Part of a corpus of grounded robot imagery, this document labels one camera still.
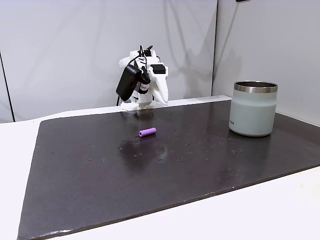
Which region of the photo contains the pale green steel cup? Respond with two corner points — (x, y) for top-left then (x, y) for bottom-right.
(229, 80), (279, 137)

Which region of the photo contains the black table mat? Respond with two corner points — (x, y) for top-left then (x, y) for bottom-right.
(16, 99), (320, 240)

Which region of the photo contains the black oval camera box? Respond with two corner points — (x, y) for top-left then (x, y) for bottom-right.
(115, 64), (143, 102)

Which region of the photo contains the purple pen grip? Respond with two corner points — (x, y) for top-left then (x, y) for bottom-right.
(138, 127), (158, 138)

